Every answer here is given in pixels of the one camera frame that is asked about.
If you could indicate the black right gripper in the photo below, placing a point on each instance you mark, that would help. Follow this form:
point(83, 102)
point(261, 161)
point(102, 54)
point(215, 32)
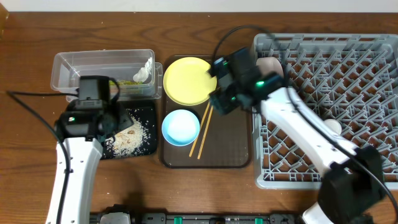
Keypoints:
point(216, 98)

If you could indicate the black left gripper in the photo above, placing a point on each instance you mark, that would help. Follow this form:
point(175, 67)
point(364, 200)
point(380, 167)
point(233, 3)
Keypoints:
point(125, 121)

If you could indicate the pile of rice scraps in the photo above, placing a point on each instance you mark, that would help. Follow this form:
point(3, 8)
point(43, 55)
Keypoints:
point(130, 140)

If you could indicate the green orange snack wrapper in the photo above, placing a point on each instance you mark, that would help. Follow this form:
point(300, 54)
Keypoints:
point(127, 87)

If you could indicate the pink white bowl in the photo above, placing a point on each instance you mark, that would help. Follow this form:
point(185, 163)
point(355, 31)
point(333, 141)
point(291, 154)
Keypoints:
point(268, 65)

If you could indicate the light blue bowl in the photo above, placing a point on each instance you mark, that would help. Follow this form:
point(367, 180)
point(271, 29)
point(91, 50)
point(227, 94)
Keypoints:
point(180, 127)

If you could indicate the small pale green cup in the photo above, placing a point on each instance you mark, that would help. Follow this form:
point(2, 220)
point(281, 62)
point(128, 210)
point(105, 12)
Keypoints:
point(334, 125)

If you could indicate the white tissue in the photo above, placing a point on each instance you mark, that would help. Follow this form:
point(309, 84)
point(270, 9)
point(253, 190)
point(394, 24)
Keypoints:
point(143, 74)

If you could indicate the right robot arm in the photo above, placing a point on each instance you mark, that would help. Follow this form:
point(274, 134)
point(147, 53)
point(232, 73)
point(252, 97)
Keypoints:
point(352, 177)

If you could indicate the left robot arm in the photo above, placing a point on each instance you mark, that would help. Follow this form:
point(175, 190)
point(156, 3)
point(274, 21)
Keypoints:
point(77, 162)

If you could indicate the black waste tray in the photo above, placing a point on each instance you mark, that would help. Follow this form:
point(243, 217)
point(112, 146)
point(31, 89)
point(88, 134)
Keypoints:
point(152, 146)

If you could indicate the clear plastic waste bin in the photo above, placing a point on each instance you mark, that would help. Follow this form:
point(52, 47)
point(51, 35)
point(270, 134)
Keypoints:
point(69, 67)

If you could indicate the grey dishwasher rack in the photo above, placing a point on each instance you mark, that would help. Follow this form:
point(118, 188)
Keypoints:
point(351, 78)

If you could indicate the left wooden chopstick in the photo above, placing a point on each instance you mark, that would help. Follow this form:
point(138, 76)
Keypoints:
point(201, 124)

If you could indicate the wooden chopstick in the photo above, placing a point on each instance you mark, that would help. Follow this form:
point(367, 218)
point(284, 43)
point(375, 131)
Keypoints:
point(205, 132)
point(201, 124)

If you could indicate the right wooden chopstick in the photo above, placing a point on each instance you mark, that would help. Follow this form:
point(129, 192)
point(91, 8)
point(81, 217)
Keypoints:
point(205, 132)

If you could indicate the yellow plate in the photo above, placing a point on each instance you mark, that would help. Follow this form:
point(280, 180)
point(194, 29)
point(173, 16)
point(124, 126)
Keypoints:
point(187, 81)

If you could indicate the dark brown serving tray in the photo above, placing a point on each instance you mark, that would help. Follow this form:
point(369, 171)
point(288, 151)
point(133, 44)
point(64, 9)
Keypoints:
point(227, 142)

